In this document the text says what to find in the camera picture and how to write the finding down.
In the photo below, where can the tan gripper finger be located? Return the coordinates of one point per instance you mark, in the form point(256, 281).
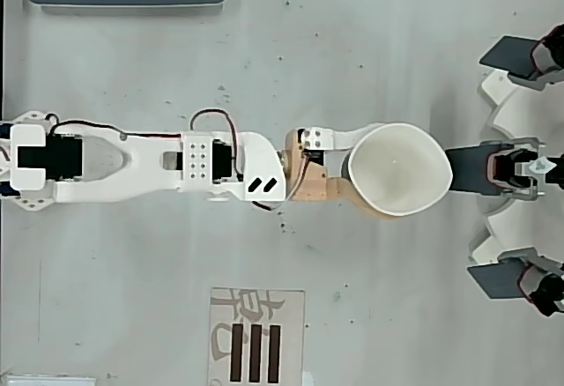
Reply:
point(343, 190)

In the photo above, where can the white flat box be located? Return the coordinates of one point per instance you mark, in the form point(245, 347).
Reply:
point(46, 380)

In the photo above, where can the dark grey valve paddle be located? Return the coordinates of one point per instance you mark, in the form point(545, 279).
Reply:
point(506, 54)
point(498, 278)
point(467, 170)

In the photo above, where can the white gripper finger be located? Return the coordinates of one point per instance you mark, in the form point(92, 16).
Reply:
point(337, 139)

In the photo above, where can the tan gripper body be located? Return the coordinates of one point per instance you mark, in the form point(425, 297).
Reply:
point(314, 181)

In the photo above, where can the sticker with brown bars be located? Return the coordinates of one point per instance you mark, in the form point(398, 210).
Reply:
point(257, 315)

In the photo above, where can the white paper cup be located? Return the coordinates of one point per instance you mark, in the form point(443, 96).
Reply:
point(398, 170)

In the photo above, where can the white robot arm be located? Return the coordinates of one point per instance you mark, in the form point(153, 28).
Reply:
point(145, 170)

